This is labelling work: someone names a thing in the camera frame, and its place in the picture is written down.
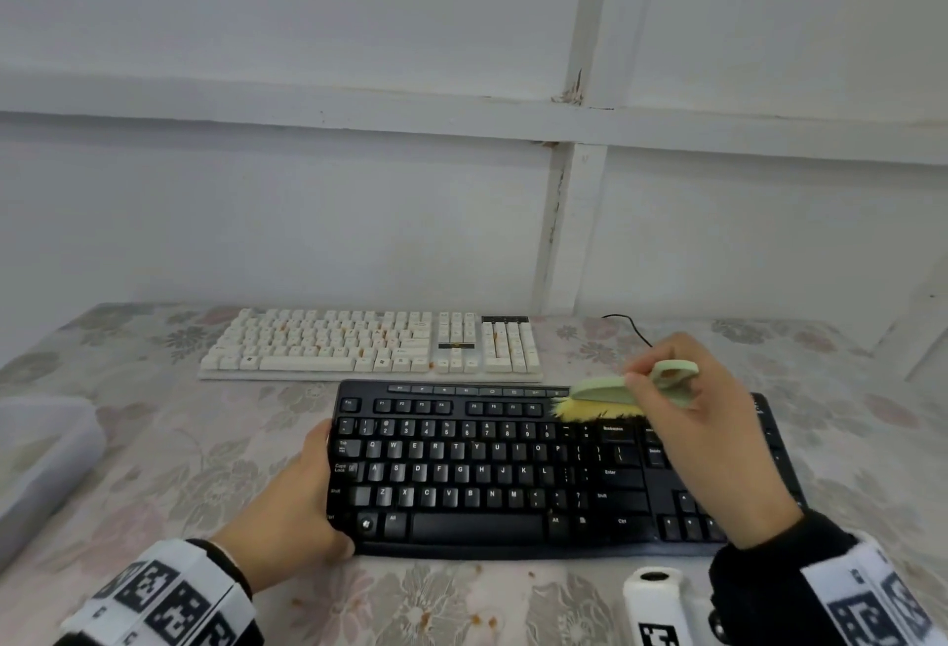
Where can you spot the person's right hand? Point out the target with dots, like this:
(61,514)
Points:
(711,460)

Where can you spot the person's left hand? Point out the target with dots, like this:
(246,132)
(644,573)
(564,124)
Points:
(289,512)

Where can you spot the green brush yellow bristles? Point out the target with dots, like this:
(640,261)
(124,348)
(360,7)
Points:
(615,394)

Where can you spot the white keyboard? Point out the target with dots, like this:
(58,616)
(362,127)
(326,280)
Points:
(333,346)

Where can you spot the black keyboard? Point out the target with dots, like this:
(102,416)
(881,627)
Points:
(481,520)

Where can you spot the clear plastic container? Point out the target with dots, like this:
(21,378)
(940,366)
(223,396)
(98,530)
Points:
(37,468)

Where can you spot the person's right forearm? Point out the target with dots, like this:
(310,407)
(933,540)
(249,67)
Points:
(770,586)

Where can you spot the person's left forearm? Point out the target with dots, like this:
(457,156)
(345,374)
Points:
(229,564)

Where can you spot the floral tablecloth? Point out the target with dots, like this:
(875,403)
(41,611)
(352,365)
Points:
(185,446)

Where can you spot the white marker left wristband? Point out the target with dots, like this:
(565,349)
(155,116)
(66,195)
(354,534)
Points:
(163,594)

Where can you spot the white marker wristband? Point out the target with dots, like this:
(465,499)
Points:
(163,594)
(874,594)

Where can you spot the white marker right wristband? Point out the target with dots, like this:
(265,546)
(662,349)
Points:
(874,594)

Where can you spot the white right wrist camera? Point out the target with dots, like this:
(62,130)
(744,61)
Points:
(659,608)

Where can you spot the white wooden frame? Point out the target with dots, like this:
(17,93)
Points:
(296,105)

